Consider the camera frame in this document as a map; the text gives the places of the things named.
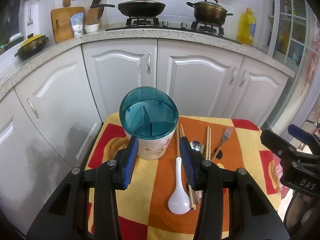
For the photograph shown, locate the wooden chopstick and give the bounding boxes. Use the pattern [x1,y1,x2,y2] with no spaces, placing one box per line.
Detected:
[205,126,210,160]
[179,124,185,137]
[176,125,180,157]
[207,127,212,160]
[188,184,196,210]

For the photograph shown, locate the white ceramic soup spoon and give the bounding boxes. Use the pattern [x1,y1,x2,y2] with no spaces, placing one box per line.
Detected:
[168,157,190,215]

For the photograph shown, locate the metal spoon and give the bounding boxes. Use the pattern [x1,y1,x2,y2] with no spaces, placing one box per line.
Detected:
[190,140,202,154]

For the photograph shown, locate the teal-lidded floral utensil holder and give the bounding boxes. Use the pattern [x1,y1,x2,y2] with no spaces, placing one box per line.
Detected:
[119,86,178,160]

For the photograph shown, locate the orange yellow red tablecloth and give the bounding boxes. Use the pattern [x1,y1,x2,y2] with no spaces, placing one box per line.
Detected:
[86,113,281,239]

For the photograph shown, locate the black gas stove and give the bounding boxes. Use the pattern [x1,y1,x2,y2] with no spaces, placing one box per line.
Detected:
[106,17,242,44]

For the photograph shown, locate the yellow cooking oil bottle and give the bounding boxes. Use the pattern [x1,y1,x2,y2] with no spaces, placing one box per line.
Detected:
[236,8,256,46]

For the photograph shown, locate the bronze stockpot with lid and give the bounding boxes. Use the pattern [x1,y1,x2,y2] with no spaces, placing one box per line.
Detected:
[186,0,233,27]

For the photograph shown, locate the small white bowl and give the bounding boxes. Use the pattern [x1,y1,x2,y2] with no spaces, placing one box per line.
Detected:
[84,23,100,33]

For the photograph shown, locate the black wok with lid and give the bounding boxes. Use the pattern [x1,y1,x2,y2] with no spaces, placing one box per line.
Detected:
[91,0,166,18]

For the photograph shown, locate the wooden cutting board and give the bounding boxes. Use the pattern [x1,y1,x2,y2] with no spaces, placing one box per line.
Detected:
[50,7,85,43]

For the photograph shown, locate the wooden knife block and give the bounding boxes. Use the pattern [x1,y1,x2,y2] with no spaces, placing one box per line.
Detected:
[84,0,104,27]

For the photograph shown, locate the white plastic pouch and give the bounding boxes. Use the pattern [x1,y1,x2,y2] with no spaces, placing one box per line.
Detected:
[71,12,84,37]

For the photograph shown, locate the yellow-lidded black casserole pot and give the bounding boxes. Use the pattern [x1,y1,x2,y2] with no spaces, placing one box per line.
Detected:
[14,33,49,61]

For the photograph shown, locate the wooden-handled metal fork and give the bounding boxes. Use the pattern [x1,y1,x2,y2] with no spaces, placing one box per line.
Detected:
[211,127,233,161]

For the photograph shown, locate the silver cabinet door handle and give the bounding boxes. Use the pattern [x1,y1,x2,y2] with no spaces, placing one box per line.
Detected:
[26,98,39,119]
[239,70,248,87]
[147,53,152,74]
[228,67,237,85]

